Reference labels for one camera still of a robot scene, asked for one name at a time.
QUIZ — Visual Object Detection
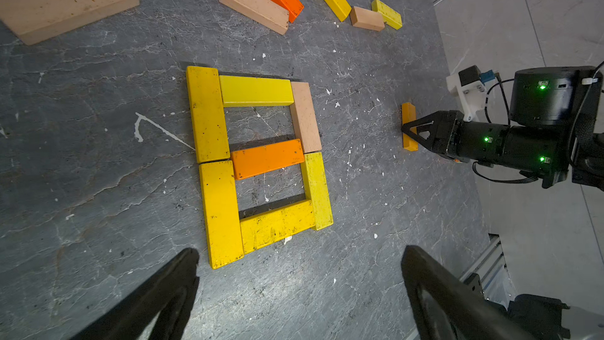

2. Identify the yellow block bottom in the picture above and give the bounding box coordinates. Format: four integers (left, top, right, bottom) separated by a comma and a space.
199, 160, 244, 269

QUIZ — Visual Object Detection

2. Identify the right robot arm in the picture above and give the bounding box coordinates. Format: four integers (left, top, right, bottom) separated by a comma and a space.
401, 66, 603, 339

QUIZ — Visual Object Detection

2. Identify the orange-yellow block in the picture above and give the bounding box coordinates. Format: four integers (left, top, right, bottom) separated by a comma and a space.
401, 101, 420, 153

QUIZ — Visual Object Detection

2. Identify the tan block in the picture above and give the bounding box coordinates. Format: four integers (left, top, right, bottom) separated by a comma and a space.
1, 0, 140, 45
289, 82, 322, 154
219, 0, 289, 35
349, 6, 385, 31

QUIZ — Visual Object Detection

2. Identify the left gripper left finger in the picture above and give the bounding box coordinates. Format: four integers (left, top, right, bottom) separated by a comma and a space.
73, 248, 199, 339

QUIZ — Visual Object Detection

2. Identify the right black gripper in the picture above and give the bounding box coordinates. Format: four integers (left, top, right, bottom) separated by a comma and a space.
402, 110, 569, 189

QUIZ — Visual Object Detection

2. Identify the tan block top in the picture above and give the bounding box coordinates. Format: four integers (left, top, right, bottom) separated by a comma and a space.
349, 6, 385, 31

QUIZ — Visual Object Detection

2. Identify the aluminium rail frame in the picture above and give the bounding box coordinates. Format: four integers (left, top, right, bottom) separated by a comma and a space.
408, 237, 508, 339

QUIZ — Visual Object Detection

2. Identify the yellow-green block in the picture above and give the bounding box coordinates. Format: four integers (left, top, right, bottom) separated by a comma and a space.
300, 152, 333, 231
371, 0, 403, 30

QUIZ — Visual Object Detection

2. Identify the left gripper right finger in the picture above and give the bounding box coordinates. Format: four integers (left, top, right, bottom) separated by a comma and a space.
401, 246, 533, 339

